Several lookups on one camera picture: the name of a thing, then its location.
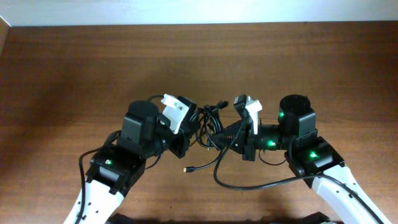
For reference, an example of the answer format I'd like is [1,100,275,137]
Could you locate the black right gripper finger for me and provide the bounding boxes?
[223,143,244,154]
[213,121,246,146]

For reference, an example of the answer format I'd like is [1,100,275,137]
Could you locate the thin black cable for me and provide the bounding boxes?
[148,95,231,174]

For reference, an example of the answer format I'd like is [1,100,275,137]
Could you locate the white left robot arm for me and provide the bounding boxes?
[65,94,198,223]

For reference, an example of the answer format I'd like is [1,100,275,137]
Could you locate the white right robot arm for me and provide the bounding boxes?
[211,95,389,223]

